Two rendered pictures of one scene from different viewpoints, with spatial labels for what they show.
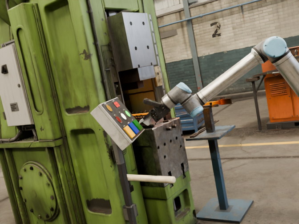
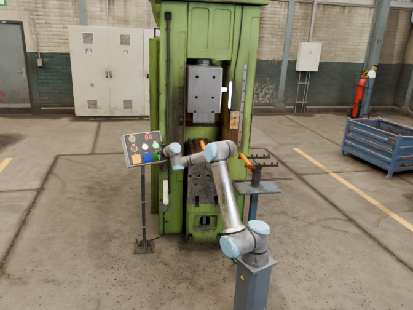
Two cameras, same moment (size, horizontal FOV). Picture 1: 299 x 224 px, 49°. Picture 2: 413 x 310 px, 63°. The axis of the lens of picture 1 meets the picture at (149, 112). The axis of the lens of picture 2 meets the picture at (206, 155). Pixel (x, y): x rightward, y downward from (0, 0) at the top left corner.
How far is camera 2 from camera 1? 230 cm
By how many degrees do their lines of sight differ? 45
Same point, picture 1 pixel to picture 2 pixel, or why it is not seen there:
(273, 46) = (207, 151)
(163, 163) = (192, 188)
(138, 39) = (202, 90)
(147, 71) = (204, 117)
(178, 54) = not seen: outside the picture
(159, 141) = (192, 171)
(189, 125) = (386, 164)
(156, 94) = (228, 134)
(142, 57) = (201, 105)
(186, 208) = (214, 227)
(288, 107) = not seen: outside the picture
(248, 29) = not seen: outside the picture
